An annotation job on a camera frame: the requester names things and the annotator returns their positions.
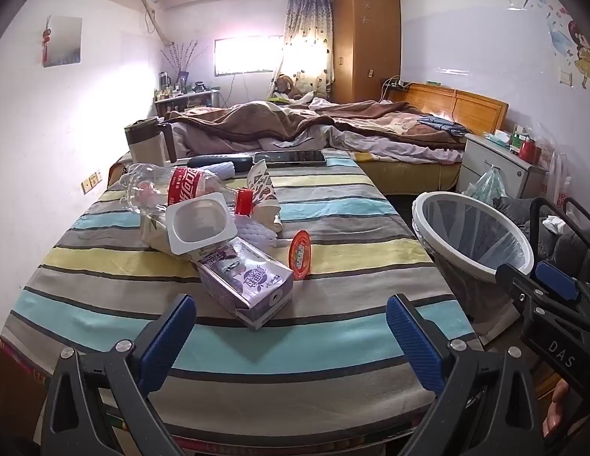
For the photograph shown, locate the brown teddy bear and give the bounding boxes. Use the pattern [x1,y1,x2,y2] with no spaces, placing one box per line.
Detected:
[271,75,305,100]

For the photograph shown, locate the brown blanket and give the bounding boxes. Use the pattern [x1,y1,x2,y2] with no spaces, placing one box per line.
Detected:
[164,97,467,150]

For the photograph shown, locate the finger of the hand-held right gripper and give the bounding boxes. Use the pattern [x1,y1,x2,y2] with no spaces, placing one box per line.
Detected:
[529,196,590,271]
[495,260,590,317]

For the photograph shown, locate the printed gable-top carton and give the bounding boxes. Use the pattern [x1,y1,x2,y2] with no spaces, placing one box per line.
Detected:
[246,160,282,229]

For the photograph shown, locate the clear bottle with red label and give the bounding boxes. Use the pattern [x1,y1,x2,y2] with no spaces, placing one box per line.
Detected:
[119,164,255,217]

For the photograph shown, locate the black smartphone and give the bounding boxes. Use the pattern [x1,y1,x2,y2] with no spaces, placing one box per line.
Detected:
[253,150,327,168]

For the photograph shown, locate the beige pitcher with brown lid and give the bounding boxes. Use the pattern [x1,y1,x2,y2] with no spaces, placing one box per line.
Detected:
[124,116,178,167]

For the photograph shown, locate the red hanging ornament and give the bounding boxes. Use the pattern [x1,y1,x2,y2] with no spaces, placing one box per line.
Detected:
[42,16,53,65]

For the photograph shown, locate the window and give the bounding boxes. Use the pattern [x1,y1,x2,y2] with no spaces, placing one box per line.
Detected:
[213,35,284,77]

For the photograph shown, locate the wooden wardrobe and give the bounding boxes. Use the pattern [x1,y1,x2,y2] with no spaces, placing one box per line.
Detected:
[333,0,403,104]

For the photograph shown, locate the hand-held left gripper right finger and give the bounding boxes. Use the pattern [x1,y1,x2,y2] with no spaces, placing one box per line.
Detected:
[386,293,545,456]

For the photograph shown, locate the purple milk carton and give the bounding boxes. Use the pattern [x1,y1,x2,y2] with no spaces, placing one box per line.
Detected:
[196,237,295,331]

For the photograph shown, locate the white plastic bag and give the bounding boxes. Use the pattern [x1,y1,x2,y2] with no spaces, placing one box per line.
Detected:
[544,149,574,205]

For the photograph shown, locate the white rimmed trash bin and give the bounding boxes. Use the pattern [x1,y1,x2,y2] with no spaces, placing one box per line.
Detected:
[411,191,536,326]

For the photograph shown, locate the dark grey cloth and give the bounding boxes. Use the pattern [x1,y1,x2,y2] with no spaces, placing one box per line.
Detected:
[492,197,590,271]

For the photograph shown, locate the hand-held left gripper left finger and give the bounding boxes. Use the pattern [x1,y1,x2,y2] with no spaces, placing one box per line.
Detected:
[41,293,198,456]

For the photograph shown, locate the green plastic bag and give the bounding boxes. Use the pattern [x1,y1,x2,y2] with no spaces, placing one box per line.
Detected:
[463,164,509,200]

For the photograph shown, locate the blue cloth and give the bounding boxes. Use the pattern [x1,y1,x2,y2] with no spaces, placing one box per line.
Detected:
[417,115,467,134]

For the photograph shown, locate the person's right hand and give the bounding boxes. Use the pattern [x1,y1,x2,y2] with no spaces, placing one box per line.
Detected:
[542,380,570,440]

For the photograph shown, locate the white foam fruit net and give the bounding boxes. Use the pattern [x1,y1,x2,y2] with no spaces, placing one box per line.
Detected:
[196,161,236,180]
[235,209,284,248]

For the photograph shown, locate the dried branches in vase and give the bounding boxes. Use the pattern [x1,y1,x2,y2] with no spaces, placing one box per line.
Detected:
[162,40,205,86]

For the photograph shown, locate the dark glasses case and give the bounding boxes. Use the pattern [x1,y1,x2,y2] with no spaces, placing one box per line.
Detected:
[187,153,254,172]

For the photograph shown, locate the cartoon wall sticker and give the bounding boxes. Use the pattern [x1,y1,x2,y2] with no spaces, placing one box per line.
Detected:
[490,0,590,93]

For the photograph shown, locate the white yogurt cup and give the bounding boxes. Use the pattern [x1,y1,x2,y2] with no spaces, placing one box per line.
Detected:
[166,193,239,256]

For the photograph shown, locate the wall poster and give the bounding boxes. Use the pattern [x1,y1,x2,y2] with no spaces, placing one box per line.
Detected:
[41,15,83,67]

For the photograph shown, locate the lilac quilt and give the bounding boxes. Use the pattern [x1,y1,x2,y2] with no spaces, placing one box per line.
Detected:
[171,97,467,162]

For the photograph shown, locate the grey nightstand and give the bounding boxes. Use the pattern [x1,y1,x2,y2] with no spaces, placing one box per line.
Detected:
[459,133,547,200]

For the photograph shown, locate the patterned curtain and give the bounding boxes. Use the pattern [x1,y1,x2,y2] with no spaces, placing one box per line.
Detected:
[281,0,335,100]

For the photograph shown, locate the striped tablecloth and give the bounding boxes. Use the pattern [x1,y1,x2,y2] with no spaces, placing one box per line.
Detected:
[0,149,483,442]

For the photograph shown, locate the wooden bed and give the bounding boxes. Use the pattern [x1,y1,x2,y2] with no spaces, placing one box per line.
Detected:
[109,82,509,195]

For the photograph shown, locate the cluttered side table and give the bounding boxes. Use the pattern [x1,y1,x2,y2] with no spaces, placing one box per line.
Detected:
[154,89,220,117]

